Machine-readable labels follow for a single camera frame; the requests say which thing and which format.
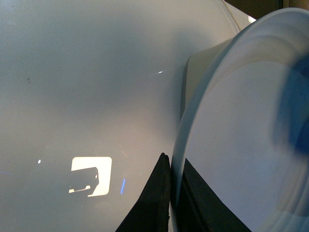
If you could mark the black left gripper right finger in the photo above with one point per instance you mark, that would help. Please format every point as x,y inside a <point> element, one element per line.
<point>200,209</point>

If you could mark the grey round plate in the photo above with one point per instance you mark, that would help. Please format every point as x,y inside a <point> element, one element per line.
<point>245,124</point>

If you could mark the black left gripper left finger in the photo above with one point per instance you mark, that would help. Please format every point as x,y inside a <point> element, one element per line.
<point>151,211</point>

